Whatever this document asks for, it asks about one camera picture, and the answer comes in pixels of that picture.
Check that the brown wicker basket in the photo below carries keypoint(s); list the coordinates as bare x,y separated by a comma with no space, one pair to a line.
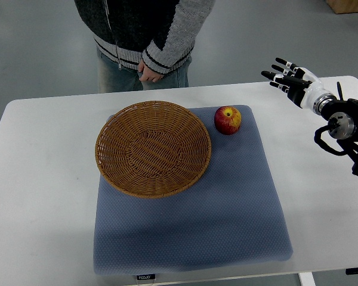
153,149

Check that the wooden box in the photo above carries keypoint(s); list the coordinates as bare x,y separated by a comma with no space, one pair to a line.
343,6

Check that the person's bare hand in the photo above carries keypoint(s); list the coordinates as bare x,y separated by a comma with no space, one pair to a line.
148,75

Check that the blue grey quilted mat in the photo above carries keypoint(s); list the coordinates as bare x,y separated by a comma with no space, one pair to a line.
230,216

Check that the red yellow apple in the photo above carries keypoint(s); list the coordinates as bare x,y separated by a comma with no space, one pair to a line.
227,120

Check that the white table leg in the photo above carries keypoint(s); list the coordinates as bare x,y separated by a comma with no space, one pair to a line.
306,279

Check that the black table edge bracket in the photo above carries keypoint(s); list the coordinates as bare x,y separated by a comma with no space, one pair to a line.
351,271

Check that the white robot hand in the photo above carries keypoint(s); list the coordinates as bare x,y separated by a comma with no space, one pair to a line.
292,75

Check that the person in grey cardigan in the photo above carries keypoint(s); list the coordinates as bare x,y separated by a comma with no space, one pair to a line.
161,33

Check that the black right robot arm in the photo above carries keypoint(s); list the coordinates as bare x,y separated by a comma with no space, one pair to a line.
340,135

